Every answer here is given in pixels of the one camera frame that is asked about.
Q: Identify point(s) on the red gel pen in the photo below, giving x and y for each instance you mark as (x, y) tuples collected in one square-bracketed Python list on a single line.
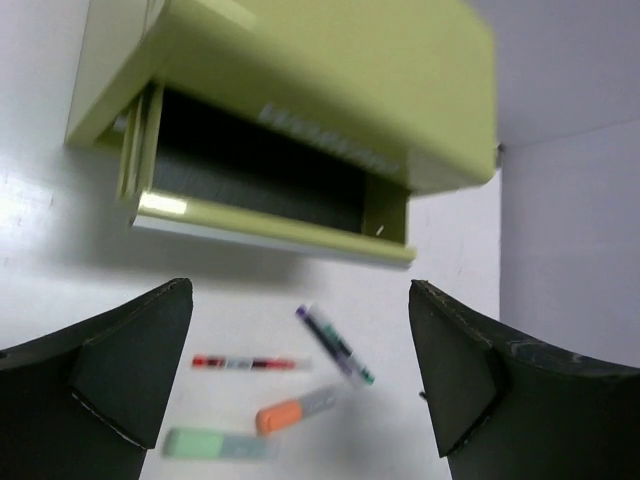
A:
[(244, 363)]

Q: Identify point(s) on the purple gel pen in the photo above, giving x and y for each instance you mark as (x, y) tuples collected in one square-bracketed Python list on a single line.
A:
[(329, 345)]

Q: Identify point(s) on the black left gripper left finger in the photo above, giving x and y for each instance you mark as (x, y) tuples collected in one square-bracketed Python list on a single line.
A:
[(88, 401)]

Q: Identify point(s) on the green highlighter marker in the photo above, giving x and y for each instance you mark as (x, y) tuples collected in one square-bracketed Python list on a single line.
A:
[(204, 444)]

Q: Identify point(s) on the green metal drawer box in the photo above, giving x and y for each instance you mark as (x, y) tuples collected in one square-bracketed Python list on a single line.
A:
[(304, 126)]

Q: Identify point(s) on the green gel pen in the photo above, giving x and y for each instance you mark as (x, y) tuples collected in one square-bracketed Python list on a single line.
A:
[(358, 369)]

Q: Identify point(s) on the orange highlighter marker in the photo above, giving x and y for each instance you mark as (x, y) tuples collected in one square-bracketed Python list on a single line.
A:
[(287, 413)]

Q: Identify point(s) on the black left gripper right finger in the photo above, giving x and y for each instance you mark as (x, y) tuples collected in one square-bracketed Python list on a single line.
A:
[(505, 405)]

